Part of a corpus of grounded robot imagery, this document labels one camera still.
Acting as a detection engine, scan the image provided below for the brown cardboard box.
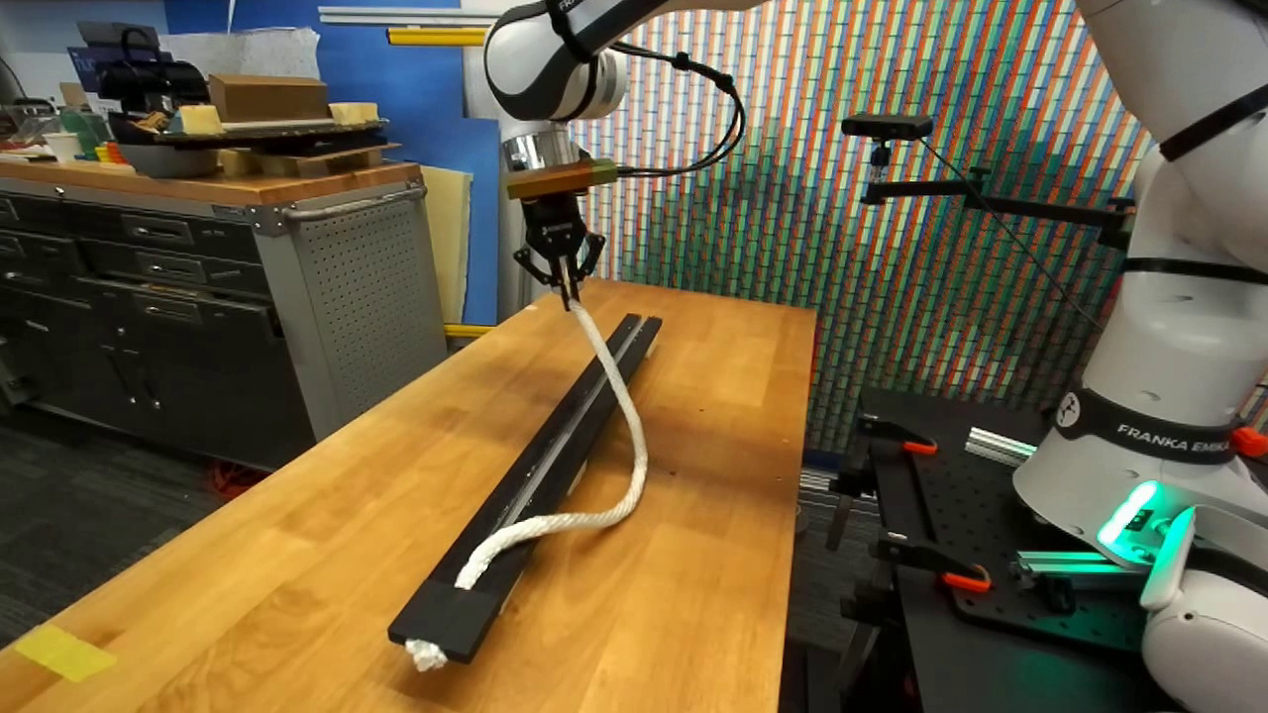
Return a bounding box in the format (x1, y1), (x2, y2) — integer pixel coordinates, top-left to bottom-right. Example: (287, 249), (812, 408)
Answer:
(207, 70), (332, 129)

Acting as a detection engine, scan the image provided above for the long black board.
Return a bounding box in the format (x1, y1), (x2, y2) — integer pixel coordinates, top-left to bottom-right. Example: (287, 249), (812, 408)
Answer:
(383, 309), (667, 667)

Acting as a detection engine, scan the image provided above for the black breadboard table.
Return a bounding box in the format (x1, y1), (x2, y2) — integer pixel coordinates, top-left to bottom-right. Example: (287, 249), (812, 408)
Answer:
(845, 390), (1268, 713)

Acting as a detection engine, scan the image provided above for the white foam support block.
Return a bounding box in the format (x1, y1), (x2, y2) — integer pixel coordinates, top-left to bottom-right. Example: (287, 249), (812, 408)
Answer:
(401, 634), (451, 674)

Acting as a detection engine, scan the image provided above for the grey perforated metal cabinet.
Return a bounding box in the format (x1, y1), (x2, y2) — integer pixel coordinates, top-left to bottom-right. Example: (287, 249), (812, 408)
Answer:
(0, 154), (451, 471)

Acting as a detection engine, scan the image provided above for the multicoloured patterned backdrop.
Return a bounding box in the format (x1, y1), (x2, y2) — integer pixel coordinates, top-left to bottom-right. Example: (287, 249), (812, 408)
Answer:
(565, 0), (1157, 460)

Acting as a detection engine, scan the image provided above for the white braided rope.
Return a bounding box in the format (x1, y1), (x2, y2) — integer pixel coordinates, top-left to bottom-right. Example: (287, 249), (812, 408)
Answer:
(451, 295), (655, 593)

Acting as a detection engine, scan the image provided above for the flat black tray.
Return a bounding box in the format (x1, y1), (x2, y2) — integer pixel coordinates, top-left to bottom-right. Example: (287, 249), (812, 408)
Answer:
(109, 117), (401, 151)

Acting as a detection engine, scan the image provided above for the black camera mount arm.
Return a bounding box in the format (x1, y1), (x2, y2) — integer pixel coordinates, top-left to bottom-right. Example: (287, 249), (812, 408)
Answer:
(857, 135), (1141, 249)

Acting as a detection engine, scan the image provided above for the blue wall panel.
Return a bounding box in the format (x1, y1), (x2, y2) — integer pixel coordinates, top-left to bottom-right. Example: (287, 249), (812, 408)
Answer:
(161, 0), (505, 328)

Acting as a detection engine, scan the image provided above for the orange-handled black clamp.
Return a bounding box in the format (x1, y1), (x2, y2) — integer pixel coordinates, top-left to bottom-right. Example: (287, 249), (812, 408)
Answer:
(877, 527), (997, 600)
(851, 412), (947, 463)

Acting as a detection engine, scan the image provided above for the yellow tape patch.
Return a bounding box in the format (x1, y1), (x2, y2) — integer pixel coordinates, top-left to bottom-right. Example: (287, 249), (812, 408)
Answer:
(9, 621), (117, 687)

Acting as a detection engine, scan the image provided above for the black camera bar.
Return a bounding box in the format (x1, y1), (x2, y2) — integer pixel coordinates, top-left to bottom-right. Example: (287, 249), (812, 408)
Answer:
(841, 117), (933, 142)

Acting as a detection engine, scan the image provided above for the aluminium extrusion piece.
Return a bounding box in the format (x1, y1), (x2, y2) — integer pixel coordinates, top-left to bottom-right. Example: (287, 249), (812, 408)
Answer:
(964, 426), (1048, 469)

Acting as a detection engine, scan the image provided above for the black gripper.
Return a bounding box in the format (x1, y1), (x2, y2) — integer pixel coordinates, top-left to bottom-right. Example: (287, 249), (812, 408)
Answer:
(513, 195), (611, 315)

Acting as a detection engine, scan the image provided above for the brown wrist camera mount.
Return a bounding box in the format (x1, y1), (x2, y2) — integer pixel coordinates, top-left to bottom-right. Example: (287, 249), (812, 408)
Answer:
(503, 159), (626, 206)

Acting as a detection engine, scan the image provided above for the cream board panel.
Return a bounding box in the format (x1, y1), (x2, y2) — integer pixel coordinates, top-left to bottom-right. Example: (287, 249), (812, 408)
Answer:
(421, 162), (479, 328)

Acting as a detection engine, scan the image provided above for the black equipment pile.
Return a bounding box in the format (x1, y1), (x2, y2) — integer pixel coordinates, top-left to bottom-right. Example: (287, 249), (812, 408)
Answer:
(67, 15), (212, 111)

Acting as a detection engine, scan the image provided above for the row of wooden blocks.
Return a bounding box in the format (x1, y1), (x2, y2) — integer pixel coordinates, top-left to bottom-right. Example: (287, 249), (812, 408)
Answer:
(210, 139), (396, 181)

